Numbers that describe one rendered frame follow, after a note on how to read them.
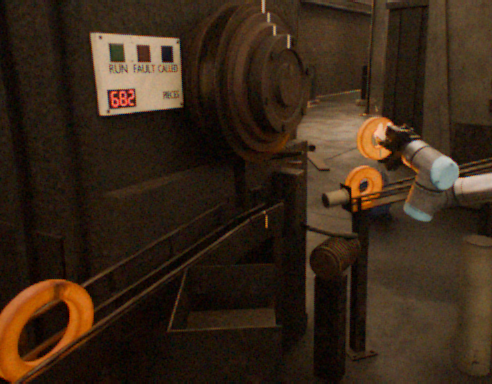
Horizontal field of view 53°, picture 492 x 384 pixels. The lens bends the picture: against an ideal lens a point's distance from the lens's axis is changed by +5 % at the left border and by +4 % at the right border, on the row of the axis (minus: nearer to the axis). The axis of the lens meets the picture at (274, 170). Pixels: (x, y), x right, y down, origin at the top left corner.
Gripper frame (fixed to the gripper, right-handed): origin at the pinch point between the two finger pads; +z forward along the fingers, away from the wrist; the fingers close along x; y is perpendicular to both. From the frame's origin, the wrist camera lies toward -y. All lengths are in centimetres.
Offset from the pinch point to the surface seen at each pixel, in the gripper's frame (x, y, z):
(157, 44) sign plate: 80, 34, -7
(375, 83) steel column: -490, -223, 665
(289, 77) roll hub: 44, 26, -11
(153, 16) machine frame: 80, 40, -2
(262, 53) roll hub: 53, 33, -13
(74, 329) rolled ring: 105, -12, -51
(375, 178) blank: -4.2, -19.8, 0.2
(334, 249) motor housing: 21.0, -36.2, -17.2
